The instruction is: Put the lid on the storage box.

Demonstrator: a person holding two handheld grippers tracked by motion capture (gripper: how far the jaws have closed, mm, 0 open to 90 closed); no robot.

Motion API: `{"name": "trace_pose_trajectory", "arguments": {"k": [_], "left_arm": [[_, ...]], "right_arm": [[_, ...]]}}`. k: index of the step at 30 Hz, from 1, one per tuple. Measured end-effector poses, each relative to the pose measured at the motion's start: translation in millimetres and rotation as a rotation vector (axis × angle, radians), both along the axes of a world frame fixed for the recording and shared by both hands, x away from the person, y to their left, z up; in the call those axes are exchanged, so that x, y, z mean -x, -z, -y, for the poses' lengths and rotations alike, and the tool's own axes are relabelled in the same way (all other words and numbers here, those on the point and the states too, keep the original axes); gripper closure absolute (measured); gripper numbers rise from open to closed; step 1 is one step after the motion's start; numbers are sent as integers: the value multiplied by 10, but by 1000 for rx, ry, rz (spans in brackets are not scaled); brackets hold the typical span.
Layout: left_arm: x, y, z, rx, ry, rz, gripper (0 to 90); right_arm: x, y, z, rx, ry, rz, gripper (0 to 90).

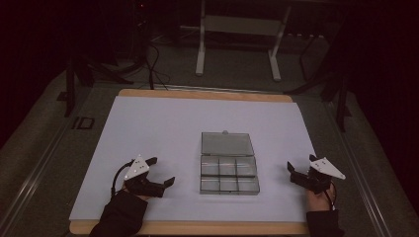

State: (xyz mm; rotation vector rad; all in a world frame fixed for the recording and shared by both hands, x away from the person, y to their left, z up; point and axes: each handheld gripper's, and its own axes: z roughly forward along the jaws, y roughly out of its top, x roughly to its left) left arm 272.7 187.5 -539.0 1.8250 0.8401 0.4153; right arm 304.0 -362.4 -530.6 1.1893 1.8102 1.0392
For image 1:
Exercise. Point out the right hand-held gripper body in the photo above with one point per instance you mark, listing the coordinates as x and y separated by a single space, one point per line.
324 167

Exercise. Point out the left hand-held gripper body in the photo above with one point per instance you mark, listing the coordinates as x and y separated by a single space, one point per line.
136 168

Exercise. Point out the person's left hand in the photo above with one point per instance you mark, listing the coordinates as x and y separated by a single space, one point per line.
142 197

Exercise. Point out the person's right hand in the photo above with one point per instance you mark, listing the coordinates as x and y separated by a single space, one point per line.
317 201

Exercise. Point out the white paper sheet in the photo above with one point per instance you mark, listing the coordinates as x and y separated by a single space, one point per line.
171 131

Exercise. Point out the clear plastic compartment box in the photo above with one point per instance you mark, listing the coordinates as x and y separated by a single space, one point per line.
228 164

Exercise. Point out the black metal stand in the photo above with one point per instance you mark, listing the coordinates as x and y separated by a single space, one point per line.
341 98
75 82

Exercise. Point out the white metal stand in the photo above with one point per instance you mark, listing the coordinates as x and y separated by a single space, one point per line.
240 29

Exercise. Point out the metal floor rail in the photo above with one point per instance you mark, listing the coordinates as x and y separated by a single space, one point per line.
33 181
359 171

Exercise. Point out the black floor bracket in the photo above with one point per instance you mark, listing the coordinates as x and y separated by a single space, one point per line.
83 122

